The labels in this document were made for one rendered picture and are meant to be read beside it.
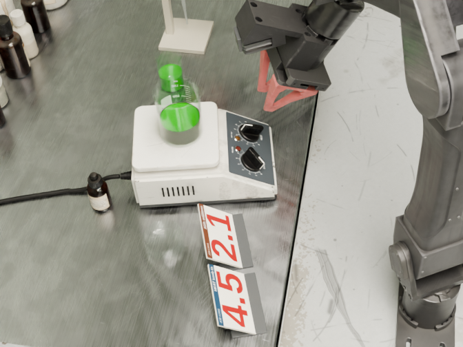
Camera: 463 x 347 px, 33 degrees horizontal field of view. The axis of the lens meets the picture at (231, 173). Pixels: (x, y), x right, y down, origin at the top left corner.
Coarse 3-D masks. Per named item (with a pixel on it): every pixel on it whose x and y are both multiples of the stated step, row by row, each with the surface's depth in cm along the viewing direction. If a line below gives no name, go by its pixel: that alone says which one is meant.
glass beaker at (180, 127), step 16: (160, 80) 105; (176, 80) 106; (192, 80) 105; (160, 96) 106; (176, 96) 108; (192, 96) 107; (160, 112) 103; (176, 112) 102; (192, 112) 103; (160, 128) 107; (176, 128) 104; (192, 128) 105; (176, 144) 107; (192, 144) 108
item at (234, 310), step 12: (216, 276) 100; (228, 276) 102; (240, 276) 103; (228, 288) 100; (240, 288) 102; (228, 300) 99; (240, 300) 100; (228, 312) 97; (240, 312) 99; (228, 324) 96; (240, 324) 97
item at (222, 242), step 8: (208, 208) 108; (208, 216) 107; (216, 216) 108; (224, 216) 109; (208, 224) 105; (216, 224) 107; (224, 224) 108; (208, 232) 104; (216, 232) 106; (224, 232) 107; (232, 232) 108; (216, 240) 104; (224, 240) 105; (232, 240) 107; (216, 248) 104; (224, 248) 104; (232, 248) 106; (216, 256) 102; (224, 256) 103; (232, 256) 104
